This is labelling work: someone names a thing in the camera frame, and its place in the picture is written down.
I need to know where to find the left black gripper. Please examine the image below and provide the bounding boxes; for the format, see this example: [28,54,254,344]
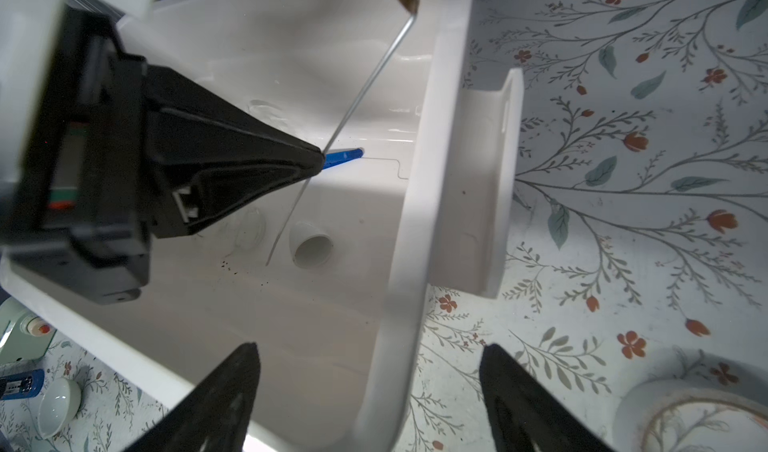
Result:
[1,8,325,305]

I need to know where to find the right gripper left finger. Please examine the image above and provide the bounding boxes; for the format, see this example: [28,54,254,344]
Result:
[127,342,261,452]

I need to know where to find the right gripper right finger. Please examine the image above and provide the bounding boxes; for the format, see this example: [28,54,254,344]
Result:
[479,344,611,451]

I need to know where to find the blue plastic tweezers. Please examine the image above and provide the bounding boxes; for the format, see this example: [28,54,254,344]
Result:
[322,148,364,170]

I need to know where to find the white round dish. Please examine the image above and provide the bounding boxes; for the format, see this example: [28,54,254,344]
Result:
[37,377,82,439]

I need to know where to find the white plastic storage bin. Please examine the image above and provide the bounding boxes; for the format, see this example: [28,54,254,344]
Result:
[2,0,523,451]

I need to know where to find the thin metal stirring rod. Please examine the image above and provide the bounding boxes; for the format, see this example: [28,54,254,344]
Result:
[265,0,421,267]

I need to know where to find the clear tape roll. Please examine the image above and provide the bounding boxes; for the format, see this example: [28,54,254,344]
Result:
[611,379,767,451]

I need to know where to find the blue black small device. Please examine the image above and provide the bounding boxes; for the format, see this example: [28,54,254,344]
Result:
[0,369,45,401]

